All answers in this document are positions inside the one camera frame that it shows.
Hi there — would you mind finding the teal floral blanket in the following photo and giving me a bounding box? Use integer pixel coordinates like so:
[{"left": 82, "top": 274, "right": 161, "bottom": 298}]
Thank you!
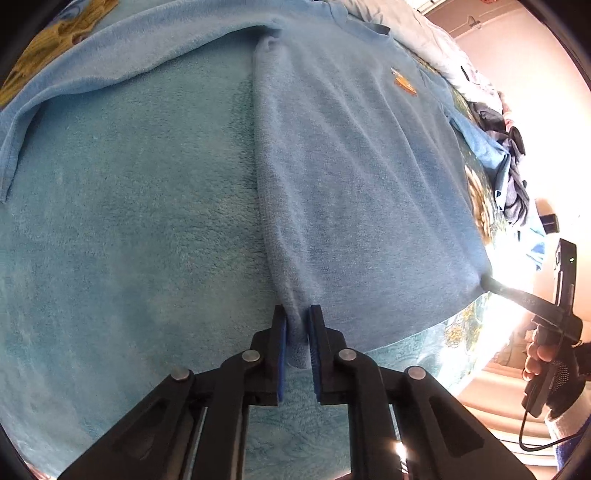
[{"left": 0, "top": 0, "right": 550, "bottom": 480}]

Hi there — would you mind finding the blue sweater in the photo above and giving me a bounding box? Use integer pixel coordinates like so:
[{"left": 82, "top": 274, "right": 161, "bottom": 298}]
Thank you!
[{"left": 0, "top": 0, "right": 511, "bottom": 370}]

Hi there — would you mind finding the person's right hand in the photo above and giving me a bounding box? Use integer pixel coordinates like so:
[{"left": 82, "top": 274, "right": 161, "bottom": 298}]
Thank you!
[{"left": 523, "top": 323, "right": 591, "bottom": 418}]

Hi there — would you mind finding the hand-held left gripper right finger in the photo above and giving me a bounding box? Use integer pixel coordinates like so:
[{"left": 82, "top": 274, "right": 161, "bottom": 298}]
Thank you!
[{"left": 308, "top": 304, "right": 536, "bottom": 480}]

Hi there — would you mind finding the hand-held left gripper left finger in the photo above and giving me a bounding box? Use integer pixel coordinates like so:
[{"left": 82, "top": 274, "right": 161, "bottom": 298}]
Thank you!
[{"left": 58, "top": 305, "right": 289, "bottom": 480}]

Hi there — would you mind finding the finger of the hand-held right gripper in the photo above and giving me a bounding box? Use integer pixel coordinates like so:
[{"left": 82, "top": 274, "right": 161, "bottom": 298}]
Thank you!
[{"left": 480, "top": 273, "right": 563, "bottom": 322}]

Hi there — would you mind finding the pile of grey clothes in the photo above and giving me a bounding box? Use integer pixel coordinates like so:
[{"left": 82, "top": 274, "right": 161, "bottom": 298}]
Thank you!
[{"left": 468, "top": 99, "right": 532, "bottom": 227}]

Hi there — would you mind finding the person's right forearm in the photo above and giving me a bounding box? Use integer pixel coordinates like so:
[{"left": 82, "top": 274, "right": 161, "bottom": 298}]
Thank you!
[{"left": 545, "top": 388, "right": 591, "bottom": 467}]

